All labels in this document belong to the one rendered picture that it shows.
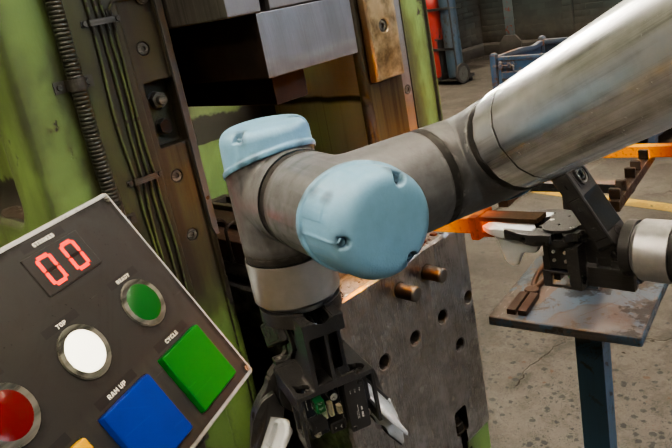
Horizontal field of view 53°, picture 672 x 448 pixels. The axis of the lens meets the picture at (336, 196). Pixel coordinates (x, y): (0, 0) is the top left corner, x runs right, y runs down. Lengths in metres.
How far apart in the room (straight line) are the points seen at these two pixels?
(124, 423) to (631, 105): 0.53
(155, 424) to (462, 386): 0.80
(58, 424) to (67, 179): 0.42
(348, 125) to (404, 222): 1.00
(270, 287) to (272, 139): 0.12
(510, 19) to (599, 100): 9.95
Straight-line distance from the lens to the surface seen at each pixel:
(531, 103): 0.43
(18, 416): 0.66
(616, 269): 0.90
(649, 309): 1.46
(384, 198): 0.41
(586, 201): 0.87
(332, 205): 0.41
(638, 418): 2.30
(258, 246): 0.53
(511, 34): 10.36
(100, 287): 0.76
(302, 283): 0.54
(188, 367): 0.77
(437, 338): 1.29
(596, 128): 0.41
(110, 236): 0.80
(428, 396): 1.30
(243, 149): 0.51
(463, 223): 0.99
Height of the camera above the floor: 1.38
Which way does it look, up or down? 17 degrees down
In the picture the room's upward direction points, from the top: 11 degrees counter-clockwise
